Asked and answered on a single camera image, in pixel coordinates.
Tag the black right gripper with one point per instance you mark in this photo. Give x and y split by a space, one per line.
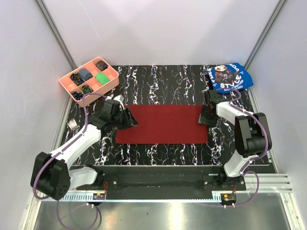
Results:
202 119

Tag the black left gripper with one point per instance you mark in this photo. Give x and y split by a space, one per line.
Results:
130 121

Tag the red cloth napkin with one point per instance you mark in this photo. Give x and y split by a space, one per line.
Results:
164 124

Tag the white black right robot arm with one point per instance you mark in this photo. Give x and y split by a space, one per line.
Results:
252 135

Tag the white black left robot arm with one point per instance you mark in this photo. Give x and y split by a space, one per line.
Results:
53 175

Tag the green rolled sock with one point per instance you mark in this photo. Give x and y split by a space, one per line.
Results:
102 78

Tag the blue printed folded shirt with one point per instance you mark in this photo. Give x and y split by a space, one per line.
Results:
229 76

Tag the black yellow rolled sock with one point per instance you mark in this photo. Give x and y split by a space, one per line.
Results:
86 89

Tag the pink compartment organizer box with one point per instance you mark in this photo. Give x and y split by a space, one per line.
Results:
98 89

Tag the silver metal fork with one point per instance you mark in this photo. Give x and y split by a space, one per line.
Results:
73 126

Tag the dark blue rolled sock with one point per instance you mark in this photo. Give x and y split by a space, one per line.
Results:
77 95

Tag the dark brown rolled sock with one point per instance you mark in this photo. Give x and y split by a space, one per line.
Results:
101 65

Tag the grey blue rolled sock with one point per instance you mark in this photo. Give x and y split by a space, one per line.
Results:
85 74

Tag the black patterned rolled sock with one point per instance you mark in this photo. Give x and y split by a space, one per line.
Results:
76 78

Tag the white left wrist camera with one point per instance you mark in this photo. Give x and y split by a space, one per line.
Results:
119 98

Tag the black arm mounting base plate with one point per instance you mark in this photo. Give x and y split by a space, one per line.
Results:
158 183

